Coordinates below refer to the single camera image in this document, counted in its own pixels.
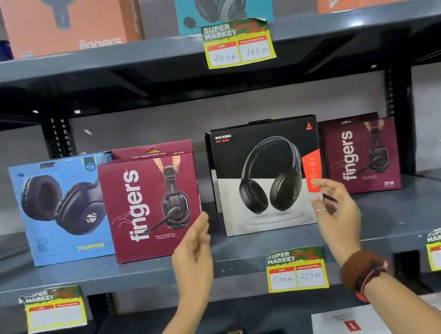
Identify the grey metal shelf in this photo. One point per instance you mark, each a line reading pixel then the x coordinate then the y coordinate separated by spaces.
pixel 396 212

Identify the person's right hand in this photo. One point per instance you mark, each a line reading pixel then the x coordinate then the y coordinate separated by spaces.
pixel 341 225

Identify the person's right forearm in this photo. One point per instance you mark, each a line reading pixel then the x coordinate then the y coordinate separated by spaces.
pixel 407 310

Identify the blue headphone box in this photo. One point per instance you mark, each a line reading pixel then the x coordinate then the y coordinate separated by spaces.
pixel 43 251

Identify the person's left hand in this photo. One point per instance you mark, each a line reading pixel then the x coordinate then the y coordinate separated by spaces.
pixel 194 267

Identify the black and white headphone box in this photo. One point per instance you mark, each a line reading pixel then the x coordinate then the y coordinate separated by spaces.
pixel 248 131

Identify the white power strip box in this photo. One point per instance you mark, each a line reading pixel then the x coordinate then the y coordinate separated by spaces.
pixel 336 333

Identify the red black wrist band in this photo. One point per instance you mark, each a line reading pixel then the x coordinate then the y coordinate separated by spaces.
pixel 371 274

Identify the brown knitted scrunchie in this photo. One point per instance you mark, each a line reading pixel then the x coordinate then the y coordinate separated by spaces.
pixel 357 268

